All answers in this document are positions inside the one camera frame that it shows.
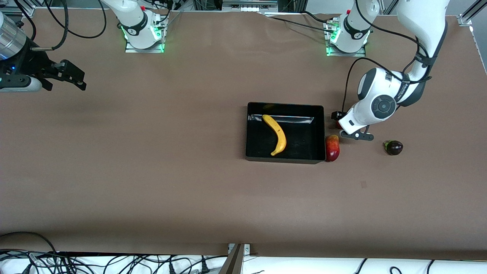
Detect black rectangular plastic box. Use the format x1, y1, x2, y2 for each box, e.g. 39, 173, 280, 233
245, 102, 326, 165

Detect yellow banana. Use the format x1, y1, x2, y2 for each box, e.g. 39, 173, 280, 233
262, 114, 287, 156

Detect red yellow mango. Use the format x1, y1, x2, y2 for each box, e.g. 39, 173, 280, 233
326, 134, 340, 162

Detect dark purple fruit green stem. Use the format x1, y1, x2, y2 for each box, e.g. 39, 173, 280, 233
384, 140, 404, 156

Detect white power strip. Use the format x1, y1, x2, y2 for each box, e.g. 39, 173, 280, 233
223, 0, 278, 13

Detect white cover sheet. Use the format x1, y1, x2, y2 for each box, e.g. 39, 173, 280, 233
0, 251, 487, 274

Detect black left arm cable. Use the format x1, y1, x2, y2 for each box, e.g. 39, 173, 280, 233
342, 11, 438, 115

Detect aluminium frame profile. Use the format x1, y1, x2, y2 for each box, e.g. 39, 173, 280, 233
458, 0, 487, 27
0, 0, 37, 16

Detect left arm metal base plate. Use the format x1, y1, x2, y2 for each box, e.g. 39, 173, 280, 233
325, 19, 367, 57

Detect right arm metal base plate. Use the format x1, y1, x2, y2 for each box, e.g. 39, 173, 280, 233
125, 17, 166, 53

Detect black table cable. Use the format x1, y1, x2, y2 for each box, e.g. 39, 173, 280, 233
266, 11, 335, 35

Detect black looped cable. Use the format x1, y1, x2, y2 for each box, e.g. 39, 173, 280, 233
0, 231, 57, 253

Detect grey metal post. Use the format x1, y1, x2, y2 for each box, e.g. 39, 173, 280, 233
219, 244, 245, 274

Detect black tangled cable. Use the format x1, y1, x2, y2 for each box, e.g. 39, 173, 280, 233
0, 249, 229, 274

